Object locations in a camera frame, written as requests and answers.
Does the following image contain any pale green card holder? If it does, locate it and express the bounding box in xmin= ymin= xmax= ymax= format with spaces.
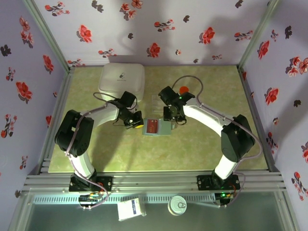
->
xmin=141 ymin=118 xmax=172 ymax=137

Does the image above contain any red credit card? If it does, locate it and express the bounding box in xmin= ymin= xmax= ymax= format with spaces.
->
xmin=146 ymin=119 xmax=159 ymax=135

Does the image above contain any clear acrylic card tray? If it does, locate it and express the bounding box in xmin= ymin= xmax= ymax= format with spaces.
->
xmin=151 ymin=94 xmax=167 ymax=114

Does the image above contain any white plastic lidded container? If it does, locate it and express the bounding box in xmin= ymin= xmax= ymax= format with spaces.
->
xmin=98 ymin=63 xmax=145 ymax=107

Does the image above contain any silver tin can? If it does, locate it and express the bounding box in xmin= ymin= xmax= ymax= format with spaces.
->
xmin=167 ymin=195 xmax=188 ymax=216

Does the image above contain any white box with blue print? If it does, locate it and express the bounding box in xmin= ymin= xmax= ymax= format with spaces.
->
xmin=117 ymin=197 xmax=147 ymax=221

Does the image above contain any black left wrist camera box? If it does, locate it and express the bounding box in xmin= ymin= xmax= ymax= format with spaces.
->
xmin=119 ymin=90 xmax=138 ymax=109

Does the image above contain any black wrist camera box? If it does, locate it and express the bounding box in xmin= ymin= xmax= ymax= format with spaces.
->
xmin=119 ymin=90 xmax=138 ymax=109
xmin=158 ymin=86 xmax=180 ymax=106

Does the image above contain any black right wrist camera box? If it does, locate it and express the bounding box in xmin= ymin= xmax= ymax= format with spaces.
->
xmin=158 ymin=86 xmax=180 ymax=106

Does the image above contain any lavender right arm cable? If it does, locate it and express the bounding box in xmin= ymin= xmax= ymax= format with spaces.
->
xmin=172 ymin=75 xmax=263 ymax=209

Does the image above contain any lavender arm cable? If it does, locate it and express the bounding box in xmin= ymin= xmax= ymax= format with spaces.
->
xmin=172 ymin=75 xmax=263 ymax=209
xmin=64 ymin=92 xmax=121 ymax=210

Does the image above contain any lavender left arm cable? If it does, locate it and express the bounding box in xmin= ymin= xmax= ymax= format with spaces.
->
xmin=64 ymin=92 xmax=121 ymax=210

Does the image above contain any aluminium enclosure frame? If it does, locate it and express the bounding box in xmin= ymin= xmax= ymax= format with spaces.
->
xmin=7 ymin=0 xmax=301 ymax=231

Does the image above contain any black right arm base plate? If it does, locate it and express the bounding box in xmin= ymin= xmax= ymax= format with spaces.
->
xmin=196 ymin=174 xmax=241 ymax=191

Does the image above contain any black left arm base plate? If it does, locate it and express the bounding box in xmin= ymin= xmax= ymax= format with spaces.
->
xmin=69 ymin=175 xmax=114 ymax=193

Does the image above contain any slotted grey cable duct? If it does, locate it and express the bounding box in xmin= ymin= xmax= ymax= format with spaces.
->
xmin=32 ymin=194 xmax=217 ymax=205

